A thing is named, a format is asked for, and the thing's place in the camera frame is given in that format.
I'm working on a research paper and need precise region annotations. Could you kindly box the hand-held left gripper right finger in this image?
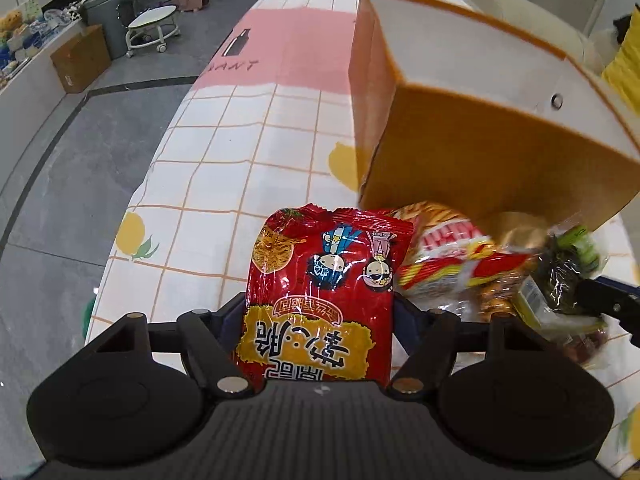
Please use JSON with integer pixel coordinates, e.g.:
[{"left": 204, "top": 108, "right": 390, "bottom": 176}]
[{"left": 387, "top": 292, "right": 547, "bottom": 395}]

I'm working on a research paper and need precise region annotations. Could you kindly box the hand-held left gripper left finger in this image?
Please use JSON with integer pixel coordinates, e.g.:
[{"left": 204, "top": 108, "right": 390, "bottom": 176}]
[{"left": 87, "top": 294, "right": 253, "bottom": 397}]

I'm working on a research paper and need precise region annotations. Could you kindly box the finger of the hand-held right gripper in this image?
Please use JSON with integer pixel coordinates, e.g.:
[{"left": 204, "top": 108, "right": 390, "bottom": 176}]
[
  {"left": 573, "top": 276, "right": 640, "bottom": 318},
  {"left": 606, "top": 316, "right": 640, "bottom": 348}
]

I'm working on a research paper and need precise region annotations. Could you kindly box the green seaweed snack packet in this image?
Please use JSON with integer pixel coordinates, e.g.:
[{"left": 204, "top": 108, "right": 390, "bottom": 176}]
[{"left": 515, "top": 225, "right": 608, "bottom": 322}]

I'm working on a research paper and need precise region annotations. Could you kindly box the red instant noodle packet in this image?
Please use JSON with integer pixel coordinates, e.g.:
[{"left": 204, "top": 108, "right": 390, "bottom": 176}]
[{"left": 235, "top": 203, "right": 416, "bottom": 391}]

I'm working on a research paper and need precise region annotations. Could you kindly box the orange cardboard box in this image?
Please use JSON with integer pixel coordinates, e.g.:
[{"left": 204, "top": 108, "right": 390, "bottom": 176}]
[{"left": 347, "top": 0, "right": 640, "bottom": 233}]

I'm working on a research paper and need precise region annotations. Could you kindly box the dark red snack packet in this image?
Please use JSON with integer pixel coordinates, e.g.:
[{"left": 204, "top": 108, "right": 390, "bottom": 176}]
[{"left": 550, "top": 321, "right": 611, "bottom": 366}]

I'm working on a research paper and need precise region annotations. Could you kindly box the red striped snack packet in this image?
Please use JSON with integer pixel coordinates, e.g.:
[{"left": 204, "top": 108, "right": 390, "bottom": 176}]
[{"left": 395, "top": 202, "right": 541, "bottom": 306}]

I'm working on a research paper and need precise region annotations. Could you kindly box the yellow pillow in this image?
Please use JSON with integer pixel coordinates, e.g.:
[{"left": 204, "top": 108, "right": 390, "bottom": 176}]
[{"left": 600, "top": 2, "right": 640, "bottom": 111}]

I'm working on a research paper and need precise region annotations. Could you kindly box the brown cardboard box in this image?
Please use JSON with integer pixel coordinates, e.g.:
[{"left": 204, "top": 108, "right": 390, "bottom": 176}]
[{"left": 50, "top": 24, "right": 112, "bottom": 94}]

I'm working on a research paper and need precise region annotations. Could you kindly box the white wheeled stool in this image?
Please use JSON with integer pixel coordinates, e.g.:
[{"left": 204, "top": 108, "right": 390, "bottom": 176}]
[{"left": 117, "top": 4, "right": 182, "bottom": 58}]

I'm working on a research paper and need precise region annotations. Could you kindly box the beige sofa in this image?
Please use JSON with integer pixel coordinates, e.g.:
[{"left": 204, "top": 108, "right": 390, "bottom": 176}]
[{"left": 467, "top": 0, "right": 640, "bottom": 111}]

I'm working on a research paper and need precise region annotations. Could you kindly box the grey planter pot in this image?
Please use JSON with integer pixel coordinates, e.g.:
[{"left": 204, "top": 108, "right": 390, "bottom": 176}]
[{"left": 80, "top": 0, "right": 133, "bottom": 60}]

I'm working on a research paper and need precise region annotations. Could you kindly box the pile of small toys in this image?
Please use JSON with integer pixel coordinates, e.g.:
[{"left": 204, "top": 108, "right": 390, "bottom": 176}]
[{"left": 0, "top": 0, "right": 83, "bottom": 81}]

